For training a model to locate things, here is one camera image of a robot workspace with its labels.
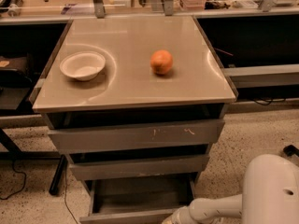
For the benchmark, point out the grey bottom drawer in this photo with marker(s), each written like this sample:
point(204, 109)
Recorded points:
point(138, 200)

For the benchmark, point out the grey drawer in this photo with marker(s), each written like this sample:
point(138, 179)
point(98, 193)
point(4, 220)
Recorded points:
point(140, 167)
point(139, 136)
point(138, 200)

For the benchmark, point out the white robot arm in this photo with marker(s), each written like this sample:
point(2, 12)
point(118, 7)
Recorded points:
point(270, 196)

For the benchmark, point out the grey drawer cabinet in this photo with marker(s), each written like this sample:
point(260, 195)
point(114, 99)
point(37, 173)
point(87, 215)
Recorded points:
point(126, 91)

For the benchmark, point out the grey top drawer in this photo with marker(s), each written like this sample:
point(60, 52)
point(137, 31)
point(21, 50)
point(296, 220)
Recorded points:
point(139, 136)

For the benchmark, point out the grey middle drawer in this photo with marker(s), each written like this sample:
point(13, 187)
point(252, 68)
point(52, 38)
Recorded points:
point(140, 167)

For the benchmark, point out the orange fruit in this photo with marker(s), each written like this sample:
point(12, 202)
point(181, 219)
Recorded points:
point(161, 62)

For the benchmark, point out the white paper bowl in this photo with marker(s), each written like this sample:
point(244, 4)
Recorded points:
point(83, 66)

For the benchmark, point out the black table leg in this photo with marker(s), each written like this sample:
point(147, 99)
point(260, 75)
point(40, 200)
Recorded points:
point(54, 186)

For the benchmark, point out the dark bag on shelf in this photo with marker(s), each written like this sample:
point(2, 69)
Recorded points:
point(15, 72)

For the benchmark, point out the black office chair base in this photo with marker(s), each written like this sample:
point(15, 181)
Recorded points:
point(291, 150)

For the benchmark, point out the metal frame post left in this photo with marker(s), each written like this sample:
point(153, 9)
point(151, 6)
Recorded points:
point(99, 9)

